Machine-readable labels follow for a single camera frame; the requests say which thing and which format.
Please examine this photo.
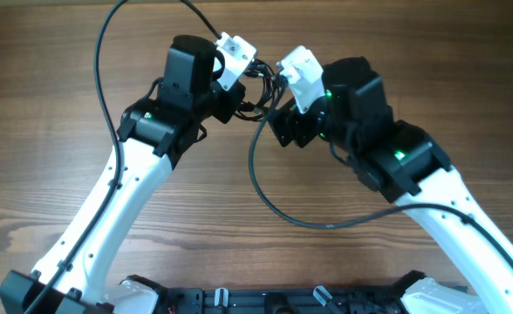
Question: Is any left camera cable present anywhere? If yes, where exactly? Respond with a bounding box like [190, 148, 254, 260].
[23, 0, 222, 314]

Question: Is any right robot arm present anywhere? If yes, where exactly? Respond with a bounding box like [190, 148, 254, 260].
[267, 57, 513, 313]

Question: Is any camera cable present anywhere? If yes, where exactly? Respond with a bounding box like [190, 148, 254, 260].
[248, 80, 513, 293]
[23, 0, 222, 314]

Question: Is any black USB cable one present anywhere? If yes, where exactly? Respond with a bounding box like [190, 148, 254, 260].
[234, 58, 289, 122]

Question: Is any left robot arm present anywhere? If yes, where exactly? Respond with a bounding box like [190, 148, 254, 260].
[0, 34, 257, 313]

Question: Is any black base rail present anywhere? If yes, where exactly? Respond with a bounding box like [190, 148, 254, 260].
[155, 286, 407, 314]

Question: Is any right camera cable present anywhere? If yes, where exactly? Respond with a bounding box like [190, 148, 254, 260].
[248, 80, 513, 293]

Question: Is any black USB cable two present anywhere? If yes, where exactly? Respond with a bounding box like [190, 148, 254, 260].
[243, 60, 284, 110]

